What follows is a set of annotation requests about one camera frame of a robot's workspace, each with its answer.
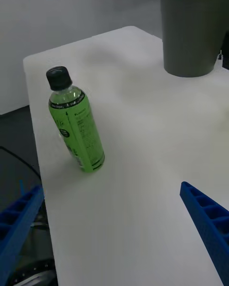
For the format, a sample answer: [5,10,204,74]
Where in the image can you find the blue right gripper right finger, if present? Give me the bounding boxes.
[179,181,229,286]

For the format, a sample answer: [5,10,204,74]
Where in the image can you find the grey plastic waste bin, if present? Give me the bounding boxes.
[157,0,229,78]

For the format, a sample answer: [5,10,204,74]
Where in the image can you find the green plastic bottle black cap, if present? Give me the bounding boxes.
[45,66,105,174]

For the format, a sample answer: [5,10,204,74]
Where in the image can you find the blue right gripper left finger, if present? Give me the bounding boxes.
[0,184,45,286]

